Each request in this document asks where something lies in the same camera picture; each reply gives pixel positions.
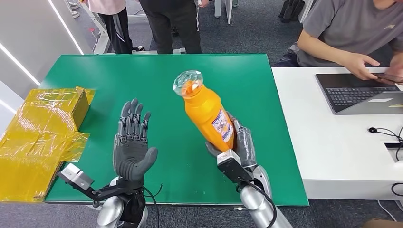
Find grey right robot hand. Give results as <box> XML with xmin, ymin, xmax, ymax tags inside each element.
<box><xmin>205</xmin><ymin>113</ymin><xmax>258</xmax><ymax>169</ymax></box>

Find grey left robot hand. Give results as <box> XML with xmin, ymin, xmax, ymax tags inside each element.
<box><xmin>112</xmin><ymin>97</ymin><xmax>158</xmax><ymax>183</ymax></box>

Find orange bottle with clear cap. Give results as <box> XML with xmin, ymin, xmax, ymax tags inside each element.
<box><xmin>172</xmin><ymin>69</ymin><xmax>236</xmax><ymax>153</ymax></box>

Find white desk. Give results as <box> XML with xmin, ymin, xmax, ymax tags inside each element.
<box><xmin>271</xmin><ymin>66</ymin><xmax>403</xmax><ymax>201</ymax></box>

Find yellow tape-wrapped cardboard box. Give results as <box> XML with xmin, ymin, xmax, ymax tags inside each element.
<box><xmin>0</xmin><ymin>86</ymin><xmax>96</xmax><ymax>203</ymax></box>

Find dark grey laptop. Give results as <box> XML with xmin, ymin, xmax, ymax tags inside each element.
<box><xmin>315</xmin><ymin>72</ymin><xmax>403</xmax><ymax>115</ymax></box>

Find standing person in black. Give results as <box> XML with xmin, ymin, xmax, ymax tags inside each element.
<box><xmin>138</xmin><ymin>0</ymin><xmax>211</xmax><ymax>55</ymax></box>

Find standing person in pink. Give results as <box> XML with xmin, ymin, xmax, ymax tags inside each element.
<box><xmin>80</xmin><ymin>0</ymin><xmax>146</xmax><ymax>55</ymax></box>

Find white table legs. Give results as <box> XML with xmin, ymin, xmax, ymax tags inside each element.
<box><xmin>213</xmin><ymin>0</ymin><xmax>234</xmax><ymax>25</ymax></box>

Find seated person in grey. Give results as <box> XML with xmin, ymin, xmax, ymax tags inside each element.
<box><xmin>272</xmin><ymin>0</ymin><xmax>403</xmax><ymax>86</ymax></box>

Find dark smartphone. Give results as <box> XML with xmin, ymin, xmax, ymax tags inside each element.
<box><xmin>374</xmin><ymin>72</ymin><xmax>403</xmax><ymax>85</ymax></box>

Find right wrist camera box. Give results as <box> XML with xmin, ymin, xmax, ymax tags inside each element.
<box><xmin>216</xmin><ymin>149</ymin><xmax>256</xmax><ymax>187</ymax></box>

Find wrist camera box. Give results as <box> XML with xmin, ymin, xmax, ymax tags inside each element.
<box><xmin>57</xmin><ymin>162</ymin><xmax>95</xmax><ymax>191</ymax></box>
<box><xmin>216</xmin><ymin>149</ymin><xmax>256</xmax><ymax>187</ymax></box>

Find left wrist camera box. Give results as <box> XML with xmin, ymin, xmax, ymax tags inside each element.
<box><xmin>57</xmin><ymin>162</ymin><xmax>95</xmax><ymax>191</ymax></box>

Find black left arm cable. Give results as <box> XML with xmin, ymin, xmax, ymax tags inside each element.
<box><xmin>142</xmin><ymin>183</ymin><xmax>164</xmax><ymax>228</ymax></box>

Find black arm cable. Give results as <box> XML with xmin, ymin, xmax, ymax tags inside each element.
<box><xmin>245</xmin><ymin>180</ymin><xmax>278</xmax><ymax>228</ymax></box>
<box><xmin>142</xmin><ymin>183</ymin><xmax>164</xmax><ymax>228</ymax></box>

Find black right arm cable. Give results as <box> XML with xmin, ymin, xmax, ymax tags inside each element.
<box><xmin>245</xmin><ymin>180</ymin><xmax>278</xmax><ymax>228</ymax></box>

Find black cable with round plug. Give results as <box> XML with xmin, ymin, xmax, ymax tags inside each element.
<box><xmin>368</xmin><ymin>126</ymin><xmax>403</xmax><ymax>162</ymax></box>

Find thin white hanging cable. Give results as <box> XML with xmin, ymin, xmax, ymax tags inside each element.
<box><xmin>195</xmin><ymin>0</ymin><xmax>202</xmax><ymax>32</ymax></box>

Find black cable loop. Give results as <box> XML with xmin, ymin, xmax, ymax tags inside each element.
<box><xmin>391</xmin><ymin>182</ymin><xmax>403</xmax><ymax>198</ymax></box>

